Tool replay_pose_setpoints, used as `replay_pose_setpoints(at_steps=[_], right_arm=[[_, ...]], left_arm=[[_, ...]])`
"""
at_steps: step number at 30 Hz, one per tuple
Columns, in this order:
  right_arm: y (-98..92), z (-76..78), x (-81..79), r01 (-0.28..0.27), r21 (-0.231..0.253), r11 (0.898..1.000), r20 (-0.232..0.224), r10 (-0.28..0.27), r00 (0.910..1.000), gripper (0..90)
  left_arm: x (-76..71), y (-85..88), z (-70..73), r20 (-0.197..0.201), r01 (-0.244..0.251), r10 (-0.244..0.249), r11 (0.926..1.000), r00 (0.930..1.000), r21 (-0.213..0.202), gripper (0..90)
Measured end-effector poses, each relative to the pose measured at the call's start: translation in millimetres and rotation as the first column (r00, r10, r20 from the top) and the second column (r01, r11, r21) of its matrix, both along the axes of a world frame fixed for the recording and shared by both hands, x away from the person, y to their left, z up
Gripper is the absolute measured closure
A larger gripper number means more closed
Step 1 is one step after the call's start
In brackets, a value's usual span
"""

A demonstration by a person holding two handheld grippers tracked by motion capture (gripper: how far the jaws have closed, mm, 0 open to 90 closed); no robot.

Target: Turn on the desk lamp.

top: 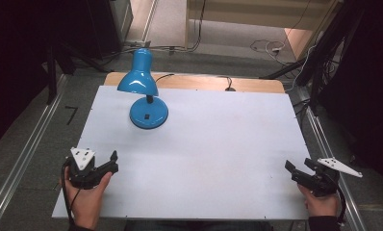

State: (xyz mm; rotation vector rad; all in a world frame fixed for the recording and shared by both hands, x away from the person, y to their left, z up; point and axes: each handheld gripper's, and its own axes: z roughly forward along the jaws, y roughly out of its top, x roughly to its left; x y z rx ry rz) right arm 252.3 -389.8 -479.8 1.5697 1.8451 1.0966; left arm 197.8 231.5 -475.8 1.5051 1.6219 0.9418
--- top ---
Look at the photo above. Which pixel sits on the person's right hand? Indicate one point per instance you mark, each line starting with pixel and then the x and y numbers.
pixel 321 205

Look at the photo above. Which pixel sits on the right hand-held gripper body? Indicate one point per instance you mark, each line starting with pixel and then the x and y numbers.
pixel 327 174

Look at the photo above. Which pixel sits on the person's left hand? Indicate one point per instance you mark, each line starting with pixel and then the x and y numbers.
pixel 87 200

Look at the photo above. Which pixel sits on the light wooden furniture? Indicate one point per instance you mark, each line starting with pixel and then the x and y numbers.
pixel 260 14

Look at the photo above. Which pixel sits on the blue desk lamp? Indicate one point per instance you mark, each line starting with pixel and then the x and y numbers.
pixel 144 93

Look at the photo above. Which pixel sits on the white table board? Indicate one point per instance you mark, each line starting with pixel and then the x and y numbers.
pixel 212 154

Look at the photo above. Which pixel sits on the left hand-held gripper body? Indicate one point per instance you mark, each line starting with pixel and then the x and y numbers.
pixel 82 166

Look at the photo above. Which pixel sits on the metal floor rail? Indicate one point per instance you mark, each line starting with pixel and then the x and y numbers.
pixel 22 160
pixel 334 166

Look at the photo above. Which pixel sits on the dark cabinet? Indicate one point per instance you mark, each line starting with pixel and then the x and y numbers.
pixel 107 25

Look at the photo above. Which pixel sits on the black metal stand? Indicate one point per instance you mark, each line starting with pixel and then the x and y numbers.
pixel 51 77
pixel 321 61

